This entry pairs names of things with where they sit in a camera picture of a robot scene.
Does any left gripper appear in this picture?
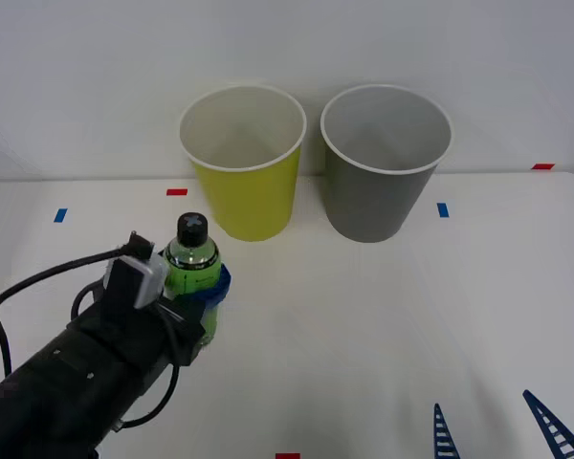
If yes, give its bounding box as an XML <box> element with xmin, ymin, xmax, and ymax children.
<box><xmin>66</xmin><ymin>262</ymin><xmax>233</xmax><ymax>380</ymax></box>

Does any grey plastic bin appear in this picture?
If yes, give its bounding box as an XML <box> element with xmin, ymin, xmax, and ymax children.
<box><xmin>320</xmin><ymin>84</ymin><xmax>454</xmax><ymax>244</ymax></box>

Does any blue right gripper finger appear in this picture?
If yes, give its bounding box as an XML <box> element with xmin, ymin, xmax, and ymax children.
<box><xmin>521</xmin><ymin>389</ymin><xmax>574</xmax><ymax>459</ymax></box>
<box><xmin>432</xmin><ymin>403</ymin><xmax>462</xmax><ymax>459</ymax></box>

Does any green bottle with black cap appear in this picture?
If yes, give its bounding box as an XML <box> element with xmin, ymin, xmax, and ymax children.
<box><xmin>162</xmin><ymin>211</ymin><xmax>223</xmax><ymax>346</ymax></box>

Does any yellow-green plastic bin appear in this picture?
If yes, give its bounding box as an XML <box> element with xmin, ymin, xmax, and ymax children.
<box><xmin>178</xmin><ymin>84</ymin><xmax>308</xmax><ymax>243</ymax></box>

